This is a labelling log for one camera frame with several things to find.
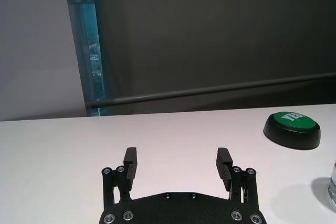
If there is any grey handrail bar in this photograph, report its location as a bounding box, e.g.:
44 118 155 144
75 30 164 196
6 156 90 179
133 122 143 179
86 71 336 109

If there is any blue glass window strip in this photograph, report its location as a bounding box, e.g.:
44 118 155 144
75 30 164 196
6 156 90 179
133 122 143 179
68 0 106 116

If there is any clear water bottle green label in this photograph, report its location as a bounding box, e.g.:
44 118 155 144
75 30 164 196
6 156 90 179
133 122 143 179
328 159 336 209

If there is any green YES button black base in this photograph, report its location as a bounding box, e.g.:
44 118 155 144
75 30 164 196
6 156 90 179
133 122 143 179
263 112 321 151

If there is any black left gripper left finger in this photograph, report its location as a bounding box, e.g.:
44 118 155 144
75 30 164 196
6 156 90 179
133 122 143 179
101 147 139 210

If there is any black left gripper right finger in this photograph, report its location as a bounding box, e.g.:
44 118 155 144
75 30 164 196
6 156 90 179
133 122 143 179
215 147 260 209

